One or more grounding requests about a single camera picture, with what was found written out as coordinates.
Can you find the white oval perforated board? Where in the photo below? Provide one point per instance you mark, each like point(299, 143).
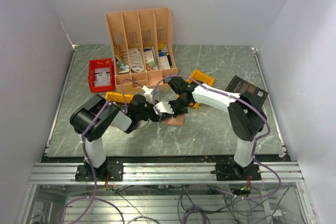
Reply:
point(136, 62)

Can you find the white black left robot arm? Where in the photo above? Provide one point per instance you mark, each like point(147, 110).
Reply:
point(94, 117)

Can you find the pink leather card holder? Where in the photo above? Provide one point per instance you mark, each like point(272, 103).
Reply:
point(177, 121)

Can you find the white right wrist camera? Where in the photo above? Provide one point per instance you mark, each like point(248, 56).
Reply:
point(163, 107)

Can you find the black book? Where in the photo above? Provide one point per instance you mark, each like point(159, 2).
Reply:
point(239, 85)

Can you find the cards in red bin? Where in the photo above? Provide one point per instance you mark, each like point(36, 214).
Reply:
point(102, 77)

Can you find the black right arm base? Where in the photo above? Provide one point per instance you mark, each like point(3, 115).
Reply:
point(232, 171)

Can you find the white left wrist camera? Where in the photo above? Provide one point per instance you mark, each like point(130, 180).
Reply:
point(148, 93)

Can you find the red plastic bin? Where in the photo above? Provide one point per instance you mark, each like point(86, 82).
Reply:
point(100, 63)

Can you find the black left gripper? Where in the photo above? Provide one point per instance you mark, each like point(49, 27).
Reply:
point(155, 118)

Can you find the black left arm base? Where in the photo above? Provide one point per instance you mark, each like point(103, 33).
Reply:
point(111, 171)

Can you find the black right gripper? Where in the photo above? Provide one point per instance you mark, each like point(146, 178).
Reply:
point(176, 113)

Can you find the peach plastic desk organizer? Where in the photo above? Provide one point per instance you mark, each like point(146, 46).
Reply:
point(142, 29)

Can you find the yellow bin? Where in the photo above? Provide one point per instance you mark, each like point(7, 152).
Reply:
point(200, 77)
point(118, 97)

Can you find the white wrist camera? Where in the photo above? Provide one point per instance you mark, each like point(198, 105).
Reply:
point(148, 93)
point(163, 107)

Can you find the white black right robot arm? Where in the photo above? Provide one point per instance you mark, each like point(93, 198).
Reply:
point(246, 115)

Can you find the white box in organizer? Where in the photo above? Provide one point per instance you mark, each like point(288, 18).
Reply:
point(149, 58)

